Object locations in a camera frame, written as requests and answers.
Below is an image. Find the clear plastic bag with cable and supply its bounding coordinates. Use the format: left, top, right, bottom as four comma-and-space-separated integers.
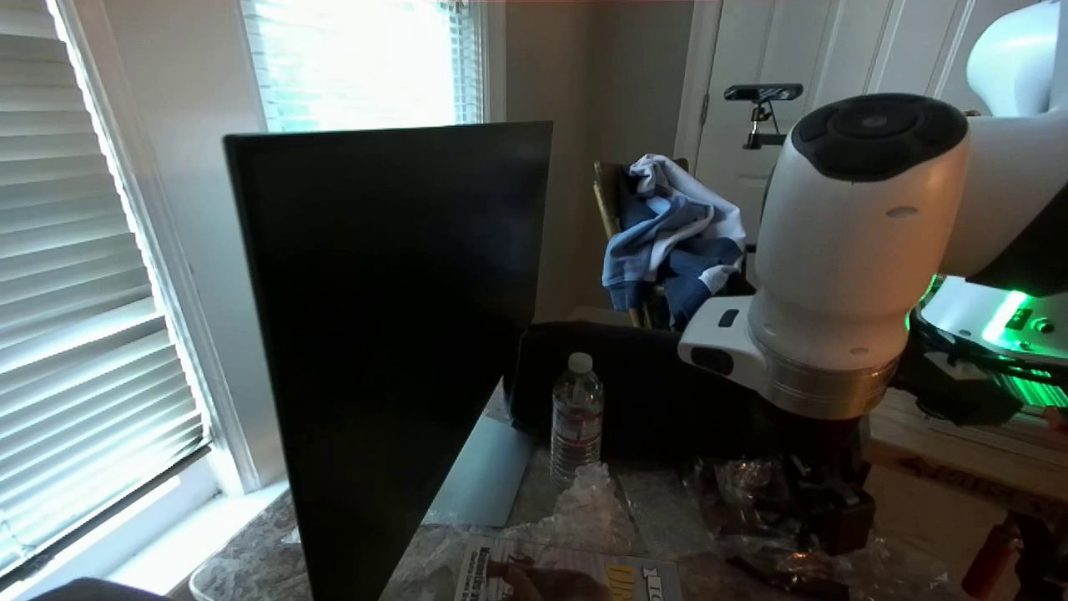
695, 452, 895, 593

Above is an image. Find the white panel door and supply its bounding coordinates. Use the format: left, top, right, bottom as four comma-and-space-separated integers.
678, 0, 1055, 254

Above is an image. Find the clear plastic water bottle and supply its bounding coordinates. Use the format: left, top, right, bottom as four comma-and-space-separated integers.
548, 349, 608, 484

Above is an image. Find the green lit metal base rail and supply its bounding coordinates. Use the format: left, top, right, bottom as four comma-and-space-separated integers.
912, 270, 1068, 418

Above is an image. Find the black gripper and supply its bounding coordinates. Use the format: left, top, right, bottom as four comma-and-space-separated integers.
782, 412, 882, 556

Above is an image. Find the wide white window blind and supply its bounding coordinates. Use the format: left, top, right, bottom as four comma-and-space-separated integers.
0, 0, 216, 581

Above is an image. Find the blue and white cloth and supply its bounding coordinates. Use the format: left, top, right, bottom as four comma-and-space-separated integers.
596, 151, 749, 327

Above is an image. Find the black stereo camera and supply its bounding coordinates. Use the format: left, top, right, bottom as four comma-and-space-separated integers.
719, 80, 807, 106

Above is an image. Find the yellow and grey book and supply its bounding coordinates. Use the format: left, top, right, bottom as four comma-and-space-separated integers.
451, 540, 683, 601

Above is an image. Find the clear round bowl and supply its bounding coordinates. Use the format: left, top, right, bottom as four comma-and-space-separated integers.
182, 552, 245, 601

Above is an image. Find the red tool handle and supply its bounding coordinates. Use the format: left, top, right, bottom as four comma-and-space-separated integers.
958, 515, 1026, 601

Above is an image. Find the black flat tv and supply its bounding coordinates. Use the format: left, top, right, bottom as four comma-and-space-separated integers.
220, 121, 554, 601

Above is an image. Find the light wooden robot stand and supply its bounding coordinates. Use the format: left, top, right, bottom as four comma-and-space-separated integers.
865, 385, 1068, 508

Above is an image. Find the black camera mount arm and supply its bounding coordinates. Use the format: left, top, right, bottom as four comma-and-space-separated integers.
740, 99, 792, 152

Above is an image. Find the bright white window blind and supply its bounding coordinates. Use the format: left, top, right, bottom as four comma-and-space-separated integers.
238, 0, 492, 140

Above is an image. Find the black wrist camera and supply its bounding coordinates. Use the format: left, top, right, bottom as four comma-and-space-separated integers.
889, 317, 1025, 431

